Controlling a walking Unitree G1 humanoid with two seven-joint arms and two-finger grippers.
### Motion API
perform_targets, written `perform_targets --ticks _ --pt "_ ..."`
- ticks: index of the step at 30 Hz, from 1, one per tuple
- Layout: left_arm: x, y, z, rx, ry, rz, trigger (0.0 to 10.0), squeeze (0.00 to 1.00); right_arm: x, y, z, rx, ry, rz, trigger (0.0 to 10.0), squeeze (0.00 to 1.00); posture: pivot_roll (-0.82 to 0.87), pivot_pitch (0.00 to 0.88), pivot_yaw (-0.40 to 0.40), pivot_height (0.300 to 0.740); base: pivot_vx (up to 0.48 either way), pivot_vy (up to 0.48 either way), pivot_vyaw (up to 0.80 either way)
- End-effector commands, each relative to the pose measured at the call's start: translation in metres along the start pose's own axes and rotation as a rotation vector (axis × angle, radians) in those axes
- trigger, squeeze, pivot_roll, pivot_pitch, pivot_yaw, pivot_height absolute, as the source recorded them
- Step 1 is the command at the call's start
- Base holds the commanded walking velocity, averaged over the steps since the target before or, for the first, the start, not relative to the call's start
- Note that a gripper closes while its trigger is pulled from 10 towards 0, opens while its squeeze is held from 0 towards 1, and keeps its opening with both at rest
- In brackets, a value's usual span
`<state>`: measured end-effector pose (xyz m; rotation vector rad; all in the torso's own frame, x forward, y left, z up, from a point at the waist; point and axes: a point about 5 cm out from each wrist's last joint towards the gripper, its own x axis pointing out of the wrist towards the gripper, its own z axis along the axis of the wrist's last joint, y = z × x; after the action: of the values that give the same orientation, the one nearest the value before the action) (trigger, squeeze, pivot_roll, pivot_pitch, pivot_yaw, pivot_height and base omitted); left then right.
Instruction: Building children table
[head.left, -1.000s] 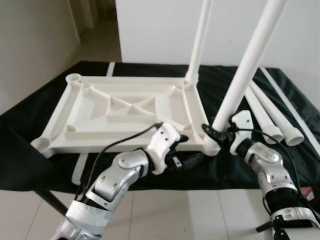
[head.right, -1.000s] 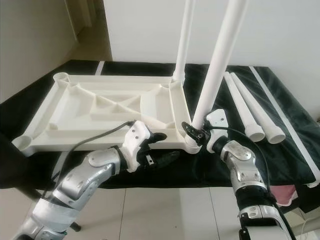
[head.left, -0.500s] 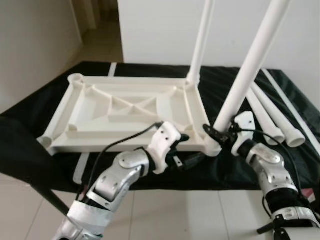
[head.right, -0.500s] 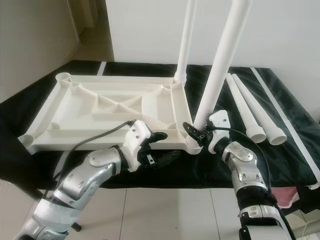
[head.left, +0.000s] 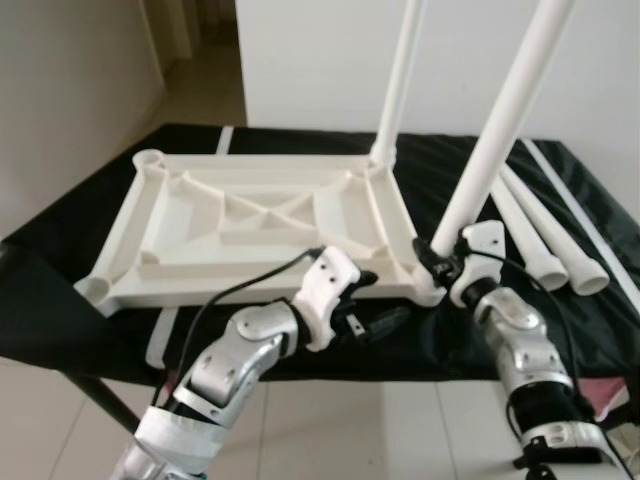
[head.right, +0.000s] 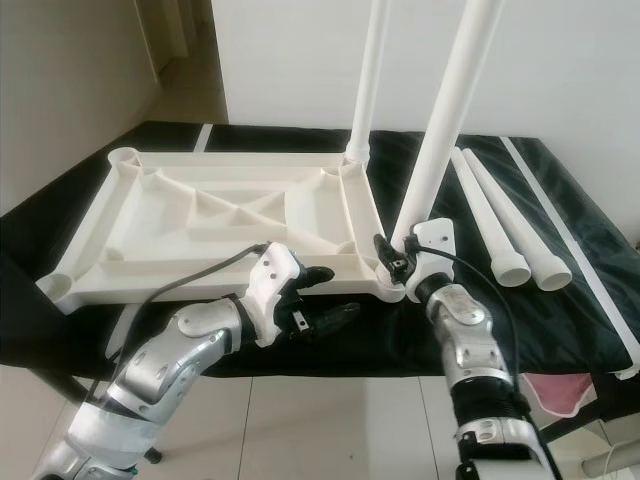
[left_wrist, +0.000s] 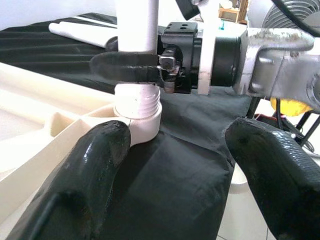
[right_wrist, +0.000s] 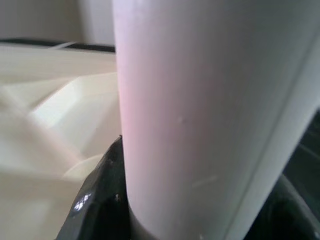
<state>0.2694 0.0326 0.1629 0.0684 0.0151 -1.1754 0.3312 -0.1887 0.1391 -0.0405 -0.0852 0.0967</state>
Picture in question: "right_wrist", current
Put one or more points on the white fabric strip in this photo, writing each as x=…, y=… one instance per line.
x=63, y=45

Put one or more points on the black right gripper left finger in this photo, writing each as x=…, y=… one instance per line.
x=105, y=200

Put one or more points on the white plastic table top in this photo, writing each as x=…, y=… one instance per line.
x=50, y=112

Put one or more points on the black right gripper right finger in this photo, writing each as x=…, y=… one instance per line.
x=295, y=217

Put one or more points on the white plastic table leg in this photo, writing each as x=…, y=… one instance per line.
x=200, y=100

